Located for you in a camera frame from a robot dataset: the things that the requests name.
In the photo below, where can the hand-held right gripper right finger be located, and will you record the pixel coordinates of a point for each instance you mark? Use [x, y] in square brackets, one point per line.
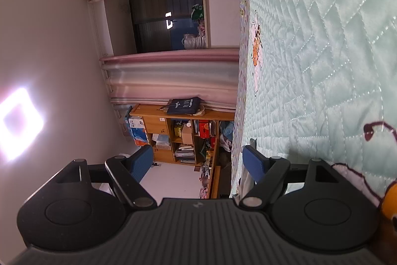
[254, 163]

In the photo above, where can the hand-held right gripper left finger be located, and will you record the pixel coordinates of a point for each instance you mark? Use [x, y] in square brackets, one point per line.
[143, 163]

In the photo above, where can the grey t-shirt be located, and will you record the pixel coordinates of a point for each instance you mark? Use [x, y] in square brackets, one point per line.
[246, 182]

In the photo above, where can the blue orange box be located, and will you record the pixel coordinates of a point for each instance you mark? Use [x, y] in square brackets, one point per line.
[138, 131]

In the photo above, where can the wooden bookshelf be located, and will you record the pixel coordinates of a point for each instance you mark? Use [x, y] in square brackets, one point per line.
[161, 128]

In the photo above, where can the blue cloth bag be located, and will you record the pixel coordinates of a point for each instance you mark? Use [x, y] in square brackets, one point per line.
[226, 133]

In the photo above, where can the wooden desk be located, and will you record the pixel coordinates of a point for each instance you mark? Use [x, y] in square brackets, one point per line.
[215, 178]

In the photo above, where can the navy tote bag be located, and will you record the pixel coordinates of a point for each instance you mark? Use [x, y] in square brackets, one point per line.
[184, 106]

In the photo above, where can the ceiling light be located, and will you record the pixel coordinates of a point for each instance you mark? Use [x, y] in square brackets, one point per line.
[18, 125]

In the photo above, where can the bee print quilted blanket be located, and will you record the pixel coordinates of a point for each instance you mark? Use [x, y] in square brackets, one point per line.
[325, 50]

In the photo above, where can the window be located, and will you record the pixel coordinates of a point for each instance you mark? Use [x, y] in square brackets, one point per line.
[155, 22]

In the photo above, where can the green white object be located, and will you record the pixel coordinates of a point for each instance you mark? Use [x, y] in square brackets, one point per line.
[197, 12]

